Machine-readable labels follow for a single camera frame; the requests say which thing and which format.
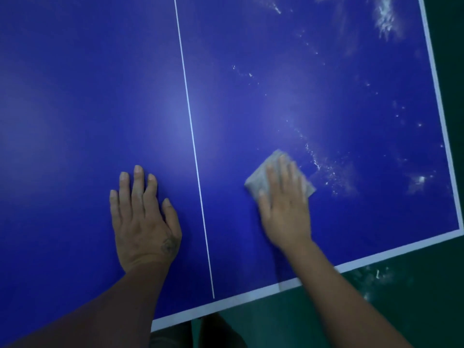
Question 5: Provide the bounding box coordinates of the person's left hand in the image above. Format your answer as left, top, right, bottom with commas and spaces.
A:
109, 165, 182, 274

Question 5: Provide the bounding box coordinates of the person's right hand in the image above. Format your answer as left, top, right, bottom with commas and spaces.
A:
258, 154, 313, 250

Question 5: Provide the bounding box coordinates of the grey cleaning cloth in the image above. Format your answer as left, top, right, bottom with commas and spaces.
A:
244, 149, 317, 202

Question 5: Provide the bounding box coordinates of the person's right forearm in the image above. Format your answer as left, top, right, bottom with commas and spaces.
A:
278, 240, 414, 348

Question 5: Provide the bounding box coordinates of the person's left forearm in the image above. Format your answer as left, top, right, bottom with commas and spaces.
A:
7, 264, 171, 348

